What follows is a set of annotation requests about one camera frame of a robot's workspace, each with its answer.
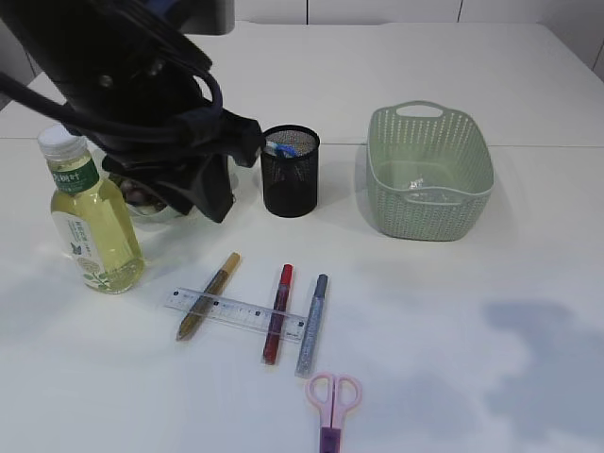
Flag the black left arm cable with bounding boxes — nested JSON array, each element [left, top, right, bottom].
[[0, 18, 226, 143]]

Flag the pink scissors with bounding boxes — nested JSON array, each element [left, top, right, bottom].
[[305, 372, 362, 453]]

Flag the red glitter pen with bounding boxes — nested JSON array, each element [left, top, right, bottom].
[[262, 263, 294, 365]]

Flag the clear plastic ruler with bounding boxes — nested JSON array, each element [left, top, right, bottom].
[[163, 288, 307, 343]]

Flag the silver glitter pen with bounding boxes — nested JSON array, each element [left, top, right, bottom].
[[294, 274, 328, 378]]

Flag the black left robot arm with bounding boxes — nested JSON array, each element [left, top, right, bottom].
[[1, 1, 265, 223]]

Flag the clear plastic sheet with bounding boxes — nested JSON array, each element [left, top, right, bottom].
[[408, 177, 427, 191]]

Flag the gold glitter pen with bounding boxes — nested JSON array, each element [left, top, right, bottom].
[[176, 252, 241, 342]]

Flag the green wavy plastic plate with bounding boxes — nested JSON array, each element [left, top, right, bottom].
[[118, 172, 234, 223]]

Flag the blue scissors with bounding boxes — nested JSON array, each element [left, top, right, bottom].
[[263, 141, 298, 159]]

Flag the yellow tea bottle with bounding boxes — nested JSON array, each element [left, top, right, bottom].
[[38, 125, 144, 294]]

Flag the green woven plastic basket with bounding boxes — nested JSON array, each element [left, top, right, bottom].
[[366, 101, 495, 242]]

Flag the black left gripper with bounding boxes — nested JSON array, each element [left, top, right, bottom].
[[67, 72, 264, 224]]

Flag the black mesh pen cup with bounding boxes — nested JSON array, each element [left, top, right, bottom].
[[260, 125, 320, 218]]

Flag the purple artificial grape bunch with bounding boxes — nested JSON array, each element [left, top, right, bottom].
[[109, 174, 167, 214]]

